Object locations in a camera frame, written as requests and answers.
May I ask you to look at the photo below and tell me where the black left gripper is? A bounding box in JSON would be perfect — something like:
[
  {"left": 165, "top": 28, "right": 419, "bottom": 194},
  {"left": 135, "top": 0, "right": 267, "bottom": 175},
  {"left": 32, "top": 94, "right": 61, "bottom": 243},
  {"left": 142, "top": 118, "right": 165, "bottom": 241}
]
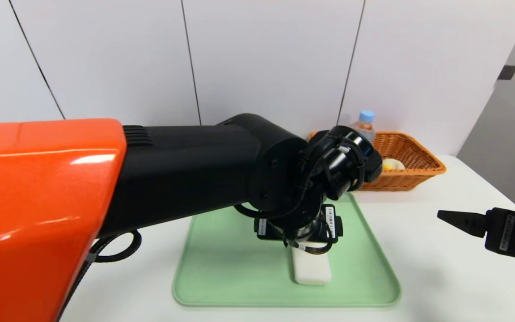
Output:
[{"left": 254, "top": 203, "right": 343, "bottom": 247}]

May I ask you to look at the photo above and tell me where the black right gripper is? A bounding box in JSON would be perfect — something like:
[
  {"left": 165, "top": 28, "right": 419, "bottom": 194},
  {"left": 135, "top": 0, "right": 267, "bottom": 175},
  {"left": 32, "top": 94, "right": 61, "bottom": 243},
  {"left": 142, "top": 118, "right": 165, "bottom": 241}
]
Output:
[{"left": 437, "top": 207, "right": 515, "bottom": 267}]

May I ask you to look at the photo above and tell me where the white rectangular soap bar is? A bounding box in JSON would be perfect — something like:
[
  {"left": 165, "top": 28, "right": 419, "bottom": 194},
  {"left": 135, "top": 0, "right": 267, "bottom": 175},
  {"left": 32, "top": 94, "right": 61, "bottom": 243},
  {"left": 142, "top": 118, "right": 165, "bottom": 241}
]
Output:
[{"left": 291, "top": 247, "right": 332, "bottom": 286}]

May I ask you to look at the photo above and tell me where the clear water bottle blue cap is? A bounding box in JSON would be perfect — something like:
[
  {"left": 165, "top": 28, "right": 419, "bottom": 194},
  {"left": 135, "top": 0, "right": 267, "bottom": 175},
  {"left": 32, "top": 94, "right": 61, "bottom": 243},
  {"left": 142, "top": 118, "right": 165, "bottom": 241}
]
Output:
[{"left": 350, "top": 110, "right": 376, "bottom": 144}]

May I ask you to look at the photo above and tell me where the orange wicker basket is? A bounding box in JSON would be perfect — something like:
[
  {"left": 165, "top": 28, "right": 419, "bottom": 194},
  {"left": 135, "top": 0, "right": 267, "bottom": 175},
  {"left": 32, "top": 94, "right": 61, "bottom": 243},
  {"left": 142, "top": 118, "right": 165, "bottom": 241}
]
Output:
[{"left": 307, "top": 131, "right": 447, "bottom": 192}]

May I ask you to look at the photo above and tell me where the light green plastic tray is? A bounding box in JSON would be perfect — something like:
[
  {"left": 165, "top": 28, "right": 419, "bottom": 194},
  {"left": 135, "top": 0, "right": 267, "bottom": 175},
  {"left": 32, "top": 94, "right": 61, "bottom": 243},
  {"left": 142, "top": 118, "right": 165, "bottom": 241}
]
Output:
[{"left": 173, "top": 187, "right": 401, "bottom": 307}]

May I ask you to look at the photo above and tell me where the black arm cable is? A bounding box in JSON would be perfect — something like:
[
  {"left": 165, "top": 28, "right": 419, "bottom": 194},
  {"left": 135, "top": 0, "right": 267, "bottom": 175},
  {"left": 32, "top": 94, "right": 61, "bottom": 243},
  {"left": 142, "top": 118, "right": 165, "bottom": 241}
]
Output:
[
  {"left": 282, "top": 230, "right": 335, "bottom": 256},
  {"left": 89, "top": 229, "right": 143, "bottom": 264}
]

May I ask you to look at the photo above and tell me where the black left upper arm cable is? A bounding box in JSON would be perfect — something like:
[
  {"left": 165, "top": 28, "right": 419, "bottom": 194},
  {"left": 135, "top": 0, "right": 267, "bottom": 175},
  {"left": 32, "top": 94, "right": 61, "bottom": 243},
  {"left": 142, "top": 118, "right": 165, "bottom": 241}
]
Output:
[{"left": 89, "top": 229, "right": 143, "bottom": 264}]

